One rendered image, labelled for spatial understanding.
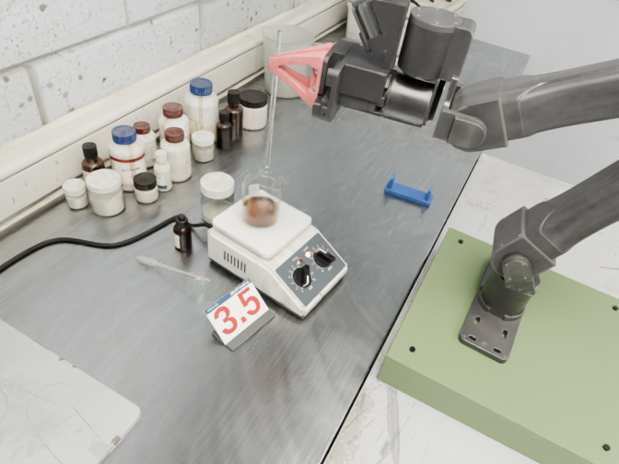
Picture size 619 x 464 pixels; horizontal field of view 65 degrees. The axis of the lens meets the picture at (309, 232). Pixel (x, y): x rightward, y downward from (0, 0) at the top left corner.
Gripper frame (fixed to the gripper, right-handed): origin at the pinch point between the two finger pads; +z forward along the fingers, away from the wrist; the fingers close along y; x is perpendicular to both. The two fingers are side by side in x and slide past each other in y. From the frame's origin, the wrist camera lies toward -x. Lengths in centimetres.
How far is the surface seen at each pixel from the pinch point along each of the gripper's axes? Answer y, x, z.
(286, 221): -1.3, 25.9, -3.6
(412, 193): -29.8, 33.4, -21.9
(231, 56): -53, 26, 30
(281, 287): 8.8, 29.8, -7.0
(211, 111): -28.5, 27.1, 23.2
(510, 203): -38, 34, -43
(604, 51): -132, 26, -70
